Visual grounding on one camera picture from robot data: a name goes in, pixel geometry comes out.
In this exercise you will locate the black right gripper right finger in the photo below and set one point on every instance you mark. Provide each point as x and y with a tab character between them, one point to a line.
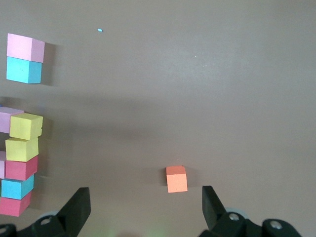
212	209

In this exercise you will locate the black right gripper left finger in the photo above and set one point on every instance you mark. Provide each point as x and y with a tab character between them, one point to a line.
71	212

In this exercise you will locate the blue foam cube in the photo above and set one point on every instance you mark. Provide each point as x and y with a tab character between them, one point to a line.
14	188

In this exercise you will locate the yellow foam cube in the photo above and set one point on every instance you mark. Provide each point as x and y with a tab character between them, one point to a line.
24	127
21	150

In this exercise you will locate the cyan foam cube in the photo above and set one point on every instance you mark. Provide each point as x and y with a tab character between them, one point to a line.
22	71

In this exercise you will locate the brown table cover sheet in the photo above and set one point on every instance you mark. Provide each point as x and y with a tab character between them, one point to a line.
197	98

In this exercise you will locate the red foam cube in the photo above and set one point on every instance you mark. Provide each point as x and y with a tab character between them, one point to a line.
21	169
12	206

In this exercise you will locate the orange foam cube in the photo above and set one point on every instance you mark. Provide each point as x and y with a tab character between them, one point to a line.
176	181

